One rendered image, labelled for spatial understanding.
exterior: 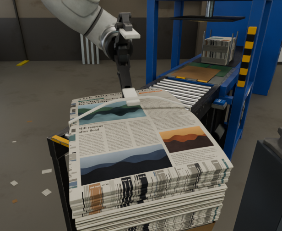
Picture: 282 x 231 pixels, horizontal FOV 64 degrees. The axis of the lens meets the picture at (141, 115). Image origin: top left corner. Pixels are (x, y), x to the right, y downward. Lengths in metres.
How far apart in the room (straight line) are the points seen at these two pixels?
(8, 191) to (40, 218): 0.46
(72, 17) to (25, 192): 1.75
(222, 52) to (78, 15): 2.22
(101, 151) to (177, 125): 0.17
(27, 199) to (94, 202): 1.79
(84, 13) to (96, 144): 0.40
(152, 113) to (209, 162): 0.19
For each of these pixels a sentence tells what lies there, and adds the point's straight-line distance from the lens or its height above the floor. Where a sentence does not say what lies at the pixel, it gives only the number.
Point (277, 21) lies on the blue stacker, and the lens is 4.27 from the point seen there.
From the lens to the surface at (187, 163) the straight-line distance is 0.42.
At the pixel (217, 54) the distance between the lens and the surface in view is 2.80.
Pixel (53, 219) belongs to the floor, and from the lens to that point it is 1.94.
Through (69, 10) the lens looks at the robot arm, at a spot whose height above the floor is 1.41.
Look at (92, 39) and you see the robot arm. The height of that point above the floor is 1.33.
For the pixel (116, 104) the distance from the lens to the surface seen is 0.60.
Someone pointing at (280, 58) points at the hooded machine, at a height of 0.15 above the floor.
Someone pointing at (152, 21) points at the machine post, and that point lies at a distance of 2.23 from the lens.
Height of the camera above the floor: 1.42
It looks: 26 degrees down
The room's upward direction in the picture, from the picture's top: straight up
